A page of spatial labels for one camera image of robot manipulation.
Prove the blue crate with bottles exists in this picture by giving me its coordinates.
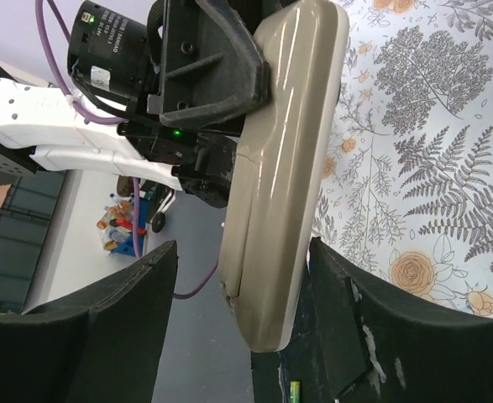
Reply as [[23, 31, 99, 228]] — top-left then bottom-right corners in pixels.
[[97, 192, 176, 258]]

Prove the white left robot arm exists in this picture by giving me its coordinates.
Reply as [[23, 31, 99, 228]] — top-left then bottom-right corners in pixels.
[[0, 1, 270, 208]]

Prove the white air conditioner remote control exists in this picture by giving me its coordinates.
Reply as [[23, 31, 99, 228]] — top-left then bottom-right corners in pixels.
[[218, 1, 349, 353]]

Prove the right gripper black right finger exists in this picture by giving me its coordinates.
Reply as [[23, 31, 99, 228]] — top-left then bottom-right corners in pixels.
[[308, 238, 493, 402]]

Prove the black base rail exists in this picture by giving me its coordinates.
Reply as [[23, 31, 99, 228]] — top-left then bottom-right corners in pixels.
[[249, 259, 377, 403]]

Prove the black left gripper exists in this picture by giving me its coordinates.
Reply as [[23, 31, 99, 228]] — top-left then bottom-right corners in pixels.
[[146, 1, 270, 127]]

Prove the floral patterned table mat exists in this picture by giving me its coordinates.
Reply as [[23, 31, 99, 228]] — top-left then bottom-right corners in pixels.
[[312, 1, 493, 318]]

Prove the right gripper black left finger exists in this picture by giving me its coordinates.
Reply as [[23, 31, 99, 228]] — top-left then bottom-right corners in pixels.
[[0, 241, 177, 402]]

